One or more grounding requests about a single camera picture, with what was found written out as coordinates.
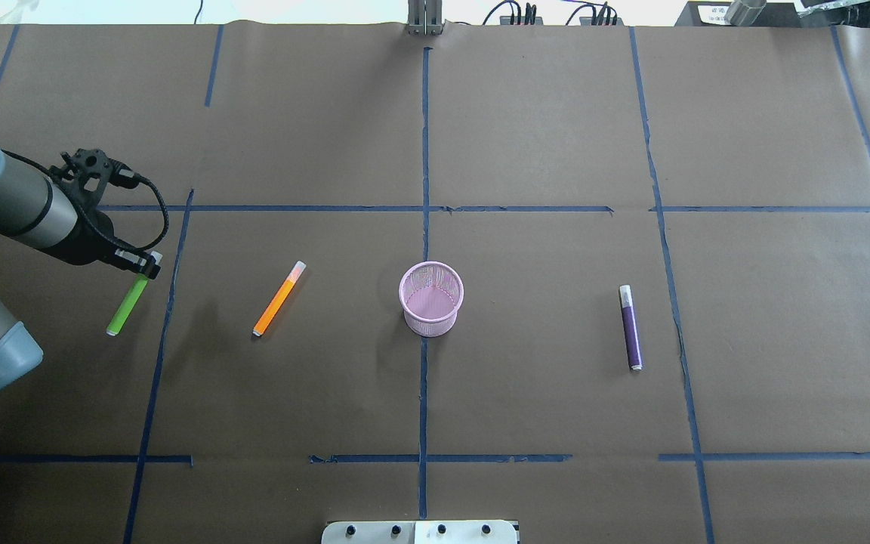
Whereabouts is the purple highlighter pen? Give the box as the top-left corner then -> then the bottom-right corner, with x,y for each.
619,283 -> 643,372

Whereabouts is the steel cylinder weight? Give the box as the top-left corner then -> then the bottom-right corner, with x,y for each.
724,0 -> 767,27

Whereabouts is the white camera pole with base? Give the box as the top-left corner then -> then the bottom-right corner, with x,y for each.
320,519 -> 521,543

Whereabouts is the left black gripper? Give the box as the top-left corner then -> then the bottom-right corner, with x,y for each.
65,219 -> 162,281

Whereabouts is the aluminium frame post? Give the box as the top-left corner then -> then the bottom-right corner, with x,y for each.
406,0 -> 444,36

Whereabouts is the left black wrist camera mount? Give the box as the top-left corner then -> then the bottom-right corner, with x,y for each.
48,149 -> 146,206

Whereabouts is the black box under cylinder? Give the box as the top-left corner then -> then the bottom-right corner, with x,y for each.
674,1 -> 802,28

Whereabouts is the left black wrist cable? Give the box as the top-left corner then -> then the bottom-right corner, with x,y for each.
0,150 -> 171,254

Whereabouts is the orange highlighter pen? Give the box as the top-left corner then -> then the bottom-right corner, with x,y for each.
251,261 -> 307,338

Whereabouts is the green highlighter pen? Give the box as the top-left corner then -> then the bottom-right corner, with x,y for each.
106,251 -> 162,337

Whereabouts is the pink mesh pen holder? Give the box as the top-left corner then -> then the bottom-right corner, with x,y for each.
398,261 -> 465,338

